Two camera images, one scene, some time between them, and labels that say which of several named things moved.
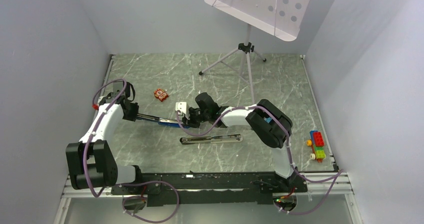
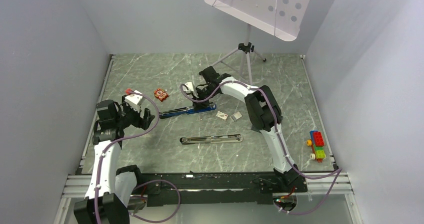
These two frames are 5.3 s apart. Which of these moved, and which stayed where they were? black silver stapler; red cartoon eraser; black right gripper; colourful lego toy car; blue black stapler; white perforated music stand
Moved: blue black stapler; black right gripper
Stayed: red cartoon eraser; black silver stapler; colourful lego toy car; white perforated music stand
